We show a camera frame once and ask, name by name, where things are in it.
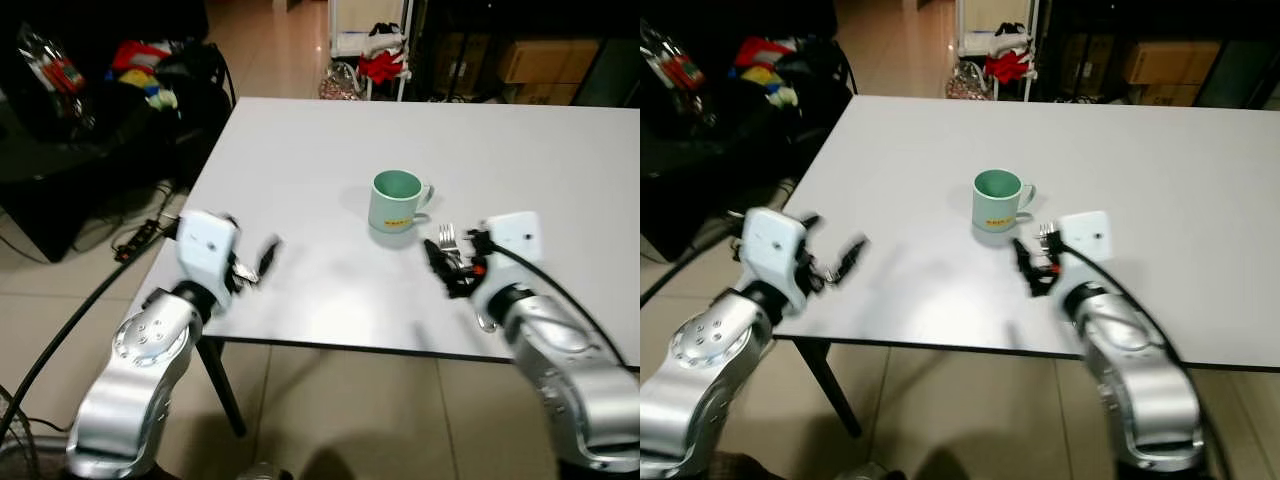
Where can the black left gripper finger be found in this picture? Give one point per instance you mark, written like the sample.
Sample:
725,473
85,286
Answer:
853,256
810,224
229,219
269,256

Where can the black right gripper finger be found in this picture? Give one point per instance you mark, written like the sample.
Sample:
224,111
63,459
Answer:
1022,256
434,256
1040,286
455,286

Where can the silver metal fork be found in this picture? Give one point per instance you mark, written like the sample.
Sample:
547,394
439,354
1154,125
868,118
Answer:
448,238
1047,236

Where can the green ceramic mug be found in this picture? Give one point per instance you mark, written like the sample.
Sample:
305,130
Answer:
395,203
996,202

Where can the black power strip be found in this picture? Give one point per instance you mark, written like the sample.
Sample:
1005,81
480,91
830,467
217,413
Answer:
138,240

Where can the black table leg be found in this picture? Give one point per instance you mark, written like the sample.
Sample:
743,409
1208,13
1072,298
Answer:
222,385
828,385

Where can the black low cabinet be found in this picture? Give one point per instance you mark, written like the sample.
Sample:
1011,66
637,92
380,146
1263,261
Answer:
70,160
700,150

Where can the black bag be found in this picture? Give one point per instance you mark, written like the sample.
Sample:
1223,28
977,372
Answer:
822,80
200,85

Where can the colourful cloth pile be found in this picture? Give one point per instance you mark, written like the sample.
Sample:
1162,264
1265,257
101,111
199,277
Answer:
143,68
768,65

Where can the clear patterned plastic bag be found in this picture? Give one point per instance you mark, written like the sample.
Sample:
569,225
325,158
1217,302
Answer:
968,80
342,82

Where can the red cloth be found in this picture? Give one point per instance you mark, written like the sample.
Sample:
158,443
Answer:
1008,66
382,66

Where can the clear plastic bag red contents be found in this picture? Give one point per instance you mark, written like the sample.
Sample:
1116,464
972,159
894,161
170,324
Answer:
55,72
678,65

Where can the dark storage shelf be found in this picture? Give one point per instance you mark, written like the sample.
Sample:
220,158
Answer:
470,50
1080,50

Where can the brown cardboard box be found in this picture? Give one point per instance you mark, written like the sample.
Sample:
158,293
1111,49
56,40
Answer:
1170,62
545,62

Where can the white shelf rack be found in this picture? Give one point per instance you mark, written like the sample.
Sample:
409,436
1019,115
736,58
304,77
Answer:
345,40
970,38

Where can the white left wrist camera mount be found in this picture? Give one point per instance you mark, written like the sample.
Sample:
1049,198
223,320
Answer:
207,245
773,245

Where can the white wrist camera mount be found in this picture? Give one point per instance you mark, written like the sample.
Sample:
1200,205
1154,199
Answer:
512,250
773,245
1085,245
207,245

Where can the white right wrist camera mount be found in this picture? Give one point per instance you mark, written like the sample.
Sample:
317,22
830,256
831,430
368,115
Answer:
512,250
1085,245

